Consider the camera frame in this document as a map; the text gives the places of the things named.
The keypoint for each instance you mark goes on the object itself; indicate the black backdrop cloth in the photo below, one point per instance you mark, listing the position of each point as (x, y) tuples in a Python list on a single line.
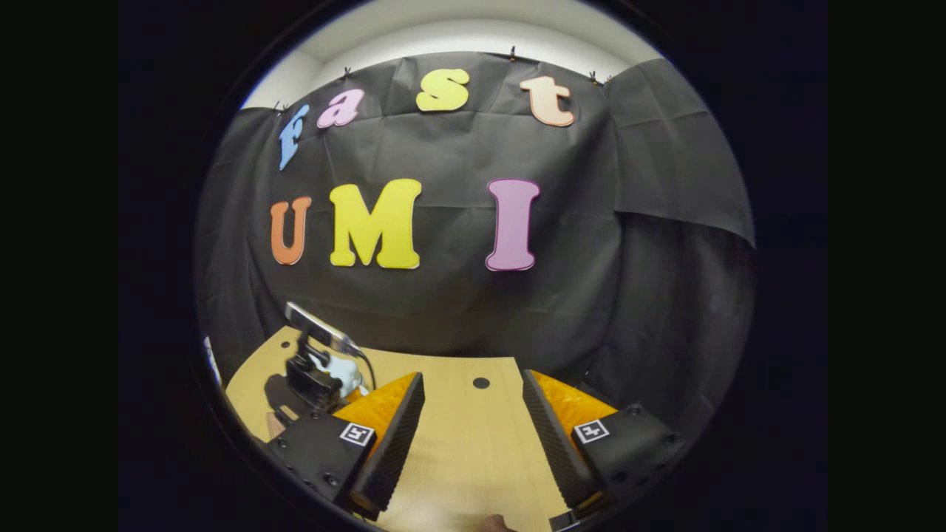
[(473, 295)]

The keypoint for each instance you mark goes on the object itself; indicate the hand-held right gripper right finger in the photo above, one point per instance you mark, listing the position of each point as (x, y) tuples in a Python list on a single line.
[(554, 443)]

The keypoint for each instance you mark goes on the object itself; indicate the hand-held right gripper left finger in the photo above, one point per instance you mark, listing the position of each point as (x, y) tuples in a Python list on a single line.
[(392, 443)]

